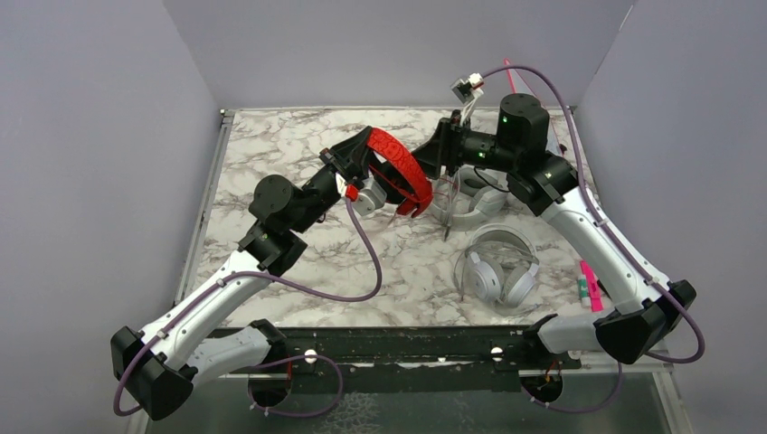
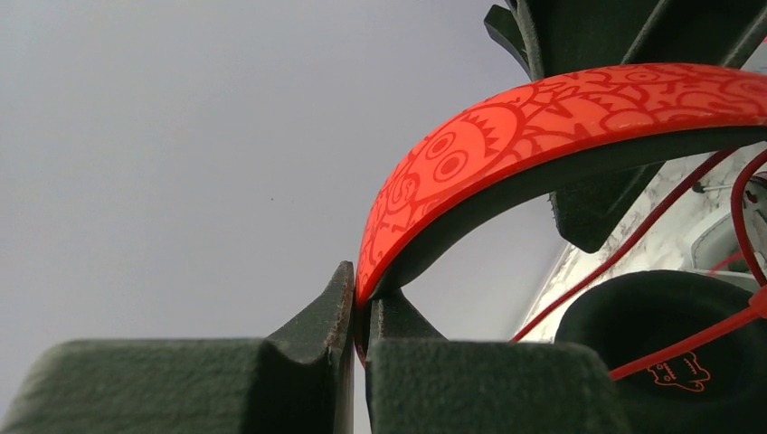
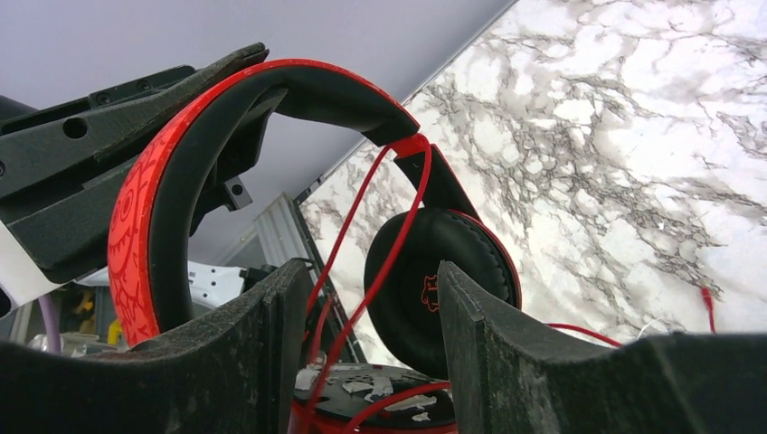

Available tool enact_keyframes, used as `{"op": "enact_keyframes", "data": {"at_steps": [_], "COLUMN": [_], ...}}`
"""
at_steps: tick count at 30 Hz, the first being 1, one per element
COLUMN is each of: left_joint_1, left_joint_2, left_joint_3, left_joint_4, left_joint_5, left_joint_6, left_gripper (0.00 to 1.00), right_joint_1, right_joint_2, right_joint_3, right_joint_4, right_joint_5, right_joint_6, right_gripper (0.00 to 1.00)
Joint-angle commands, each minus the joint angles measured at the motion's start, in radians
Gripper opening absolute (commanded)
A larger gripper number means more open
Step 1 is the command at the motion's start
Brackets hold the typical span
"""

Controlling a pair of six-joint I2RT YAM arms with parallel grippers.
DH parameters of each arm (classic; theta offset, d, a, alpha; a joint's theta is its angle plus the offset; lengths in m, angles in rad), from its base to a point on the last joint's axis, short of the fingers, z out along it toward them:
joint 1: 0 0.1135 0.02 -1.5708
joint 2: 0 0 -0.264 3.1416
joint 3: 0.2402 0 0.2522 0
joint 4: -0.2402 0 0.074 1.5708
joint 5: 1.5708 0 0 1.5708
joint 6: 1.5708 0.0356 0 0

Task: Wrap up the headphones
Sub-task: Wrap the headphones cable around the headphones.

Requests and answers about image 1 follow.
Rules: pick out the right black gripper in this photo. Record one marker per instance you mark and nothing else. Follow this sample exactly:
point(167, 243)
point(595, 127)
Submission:
point(442, 149)

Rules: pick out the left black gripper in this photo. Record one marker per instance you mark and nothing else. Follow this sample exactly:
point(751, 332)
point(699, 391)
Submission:
point(351, 156)

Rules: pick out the red headphones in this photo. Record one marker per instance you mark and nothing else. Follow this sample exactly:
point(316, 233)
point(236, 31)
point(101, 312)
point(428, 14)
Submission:
point(415, 187)

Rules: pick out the white gaming headset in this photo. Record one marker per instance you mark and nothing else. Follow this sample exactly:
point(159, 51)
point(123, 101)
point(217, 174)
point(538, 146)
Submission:
point(498, 267)

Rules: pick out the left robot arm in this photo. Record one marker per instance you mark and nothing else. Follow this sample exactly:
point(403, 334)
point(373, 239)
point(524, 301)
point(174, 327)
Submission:
point(161, 364)

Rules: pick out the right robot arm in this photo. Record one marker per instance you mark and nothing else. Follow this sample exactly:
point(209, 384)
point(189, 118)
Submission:
point(647, 305)

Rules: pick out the pink-framed whiteboard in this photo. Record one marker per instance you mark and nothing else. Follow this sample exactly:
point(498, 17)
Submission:
point(520, 84)

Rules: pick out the white green marker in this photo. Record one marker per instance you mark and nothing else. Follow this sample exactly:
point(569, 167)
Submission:
point(584, 291)

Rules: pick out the pink highlighter marker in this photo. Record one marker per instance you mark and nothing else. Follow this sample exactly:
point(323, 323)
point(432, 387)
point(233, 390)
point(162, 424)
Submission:
point(595, 291)

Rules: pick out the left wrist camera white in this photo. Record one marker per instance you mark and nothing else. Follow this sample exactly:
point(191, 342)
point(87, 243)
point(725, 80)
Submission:
point(368, 198)

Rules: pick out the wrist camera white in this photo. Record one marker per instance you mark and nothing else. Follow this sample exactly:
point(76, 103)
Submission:
point(468, 90)
point(368, 198)

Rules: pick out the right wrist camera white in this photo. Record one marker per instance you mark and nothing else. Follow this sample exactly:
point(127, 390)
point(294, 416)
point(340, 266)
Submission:
point(468, 90)

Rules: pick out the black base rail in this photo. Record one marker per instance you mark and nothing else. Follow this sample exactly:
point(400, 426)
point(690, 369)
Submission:
point(402, 359)

